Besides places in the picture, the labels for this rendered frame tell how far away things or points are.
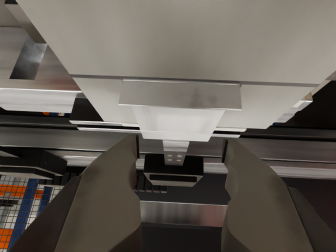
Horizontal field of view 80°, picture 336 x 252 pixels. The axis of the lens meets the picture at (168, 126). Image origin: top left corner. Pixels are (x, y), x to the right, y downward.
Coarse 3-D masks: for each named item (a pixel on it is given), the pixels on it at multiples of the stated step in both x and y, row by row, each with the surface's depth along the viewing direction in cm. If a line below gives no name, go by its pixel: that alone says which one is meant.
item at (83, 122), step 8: (80, 104) 24; (88, 104) 24; (72, 112) 23; (80, 112) 23; (88, 112) 23; (96, 112) 23; (72, 120) 23; (80, 120) 23; (88, 120) 23; (96, 120) 23; (80, 128) 25; (88, 128) 25; (96, 128) 25; (104, 128) 25; (112, 128) 25; (120, 128) 25; (128, 128) 25; (136, 128) 25; (224, 136) 25; (232, 136) 25
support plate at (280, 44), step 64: (64, 0) 9; (128, 0) 9; (192, 0) 9; (256, 0) 9; (320, 0) 9; (64, 64) 14; (128, 64) 13; (192, 64) 13; (256, 64) 13; (320, 64) 12
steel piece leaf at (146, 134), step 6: (144, 132) 25; (150, 132) 24; (156, 132) 24; (162, 132) 24; (168, 132) 24; (174, 132) 24; (180, 132) 24; (186, 132) 24; (150, 138) 27; (156, 138) 26; (162, 138) 26; (168, 138) 26; (174, 138) 26; (180, 138) 26; (186, 138) 26; (192, 138) 26; (198, 138) 26; (204, 138) 26
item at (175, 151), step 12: (168, 144) 28; (180, 144) 27; (144, 156) 41; (156, 156) 41; (168, 156) 34; (180, 156) 33; (144, 168) 40; (156, 168) 40; (168, 168) 40; (180, 168) 40; (192, 168) 40; (156, 180) 40; (168, 180) 40; (180, 180) 40; (192, 180) 40
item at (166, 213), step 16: (144, 208) 21; (160, 208) 21; (176, 208) 21; (192, 208) 21; (208, 208) 21; (224, 208) 21; (144, 224) 19; (160, 224) 19; (176, 224) 20; (192, 224) 20; (208, 224) 20; (144, 240) 19; (160, 240) 19; (176, 240) 19; (192, 240) 19; (208, 240) 19
